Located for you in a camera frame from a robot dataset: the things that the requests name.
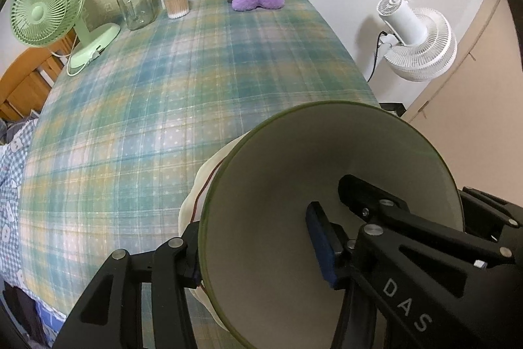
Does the beige door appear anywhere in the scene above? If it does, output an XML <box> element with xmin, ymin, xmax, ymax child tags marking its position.
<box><xmin>402</xmin><ymin>0</ymin><xmax>523</xmax><ymax>206</ymax></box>

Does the black flat object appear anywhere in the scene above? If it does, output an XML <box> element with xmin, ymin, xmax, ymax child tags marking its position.
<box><xmin>378</xmin><ymin>101</ymin><xmax>407</xmax><ymax>117</ymax></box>

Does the dark cloth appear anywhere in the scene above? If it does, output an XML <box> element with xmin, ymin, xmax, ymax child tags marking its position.
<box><xmin>2</xmin><ymin>281</ymin><xmax>43</xmax><ymax>347</ymax></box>

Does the scalloped yellow flower plate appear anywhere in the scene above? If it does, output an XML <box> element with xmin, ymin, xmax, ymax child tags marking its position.
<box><xmin>179</xmin><ymin>134</ymin><xmax>252</xmax><ymax>317</ymax></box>

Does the cotton swab container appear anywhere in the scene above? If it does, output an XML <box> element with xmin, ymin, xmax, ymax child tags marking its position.
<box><xmin>160</xmin><ymin>0</ymin><xmax>191</xmax><ymax>20</ymax></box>

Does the black fan cable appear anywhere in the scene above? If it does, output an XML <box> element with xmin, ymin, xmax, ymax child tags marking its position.
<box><xmin>365</xmin><ymin>30</ymin><xmax>389</xmax><ymax>84</ymax></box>

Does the glass jar with dark lid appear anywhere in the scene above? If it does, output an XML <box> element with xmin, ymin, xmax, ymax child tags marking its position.
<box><xmin>113</xmin><ymin>0</ymin><xmax>156</xmax><ymax>31</ymax></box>

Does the blue bed sheet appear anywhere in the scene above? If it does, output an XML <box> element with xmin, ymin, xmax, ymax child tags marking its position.
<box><xmin>35</xmin><ymin>298</ymin><xmax>68</xmax><ymax>337</ymax></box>

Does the green desk fan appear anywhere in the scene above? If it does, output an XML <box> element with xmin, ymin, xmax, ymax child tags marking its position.
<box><xmin>10</xmin><ymin>0</ymin><xmax>122</xmax><ymax>77</ymax></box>

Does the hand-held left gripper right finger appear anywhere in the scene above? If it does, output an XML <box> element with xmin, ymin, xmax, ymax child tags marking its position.
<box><xmin>306</xmin><ymin>201</ymin><xmax>387</xmax><ymax>349</ymax></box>

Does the blue checkered bear blanket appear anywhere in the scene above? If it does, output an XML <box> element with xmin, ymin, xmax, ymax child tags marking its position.
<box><xmin>0</xmin><ymin>118</ymin><xmax>39</xmax><ymax>284</ymax></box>

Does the green-rimmed ceramic bowl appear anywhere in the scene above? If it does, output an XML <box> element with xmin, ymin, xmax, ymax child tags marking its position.
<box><xmin>198</xmin><ymin>100</ymin><xmax>465</xmax><ymax>349</ymax></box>

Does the wooden bed headboard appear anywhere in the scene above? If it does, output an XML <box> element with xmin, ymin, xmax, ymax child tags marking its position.
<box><xmin>0</xmin><ymin>34</ymin><xmax>78</xmax><ymax>123</ymax></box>

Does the white standing fan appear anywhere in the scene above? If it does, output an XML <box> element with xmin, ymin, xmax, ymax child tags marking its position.
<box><xmin>376</xmin><ymin>0</ymin><xmax>457</xmax><ymax>82</ymax></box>

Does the plaid tablecloth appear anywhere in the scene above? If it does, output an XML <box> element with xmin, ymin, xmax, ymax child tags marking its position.
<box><xmin>18</xmin><ymin>0</ymin><xmax>380</xmax><ymax>349</ymax></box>

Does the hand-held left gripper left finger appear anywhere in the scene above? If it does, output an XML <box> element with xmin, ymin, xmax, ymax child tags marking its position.
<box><xmin>53</xmin><ymin>222</ymin><xmax>203</xmax><ymax>349</ymax></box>

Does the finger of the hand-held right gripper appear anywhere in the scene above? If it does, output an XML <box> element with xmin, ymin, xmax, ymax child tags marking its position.
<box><xmin>338</xmin><ymin>174</ymin><xmax>523</xmax><ymax>349</ymax></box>
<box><xmin>460</xmin><ymin>187</ymin><xmax>523</xmax><ymax>264</ymax></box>

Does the white fan cable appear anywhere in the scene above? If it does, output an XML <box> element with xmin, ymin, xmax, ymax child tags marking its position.
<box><xmin>51</xmin><ymin>34</ymin><xmax>101</xmax><ymax>78</ymax></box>

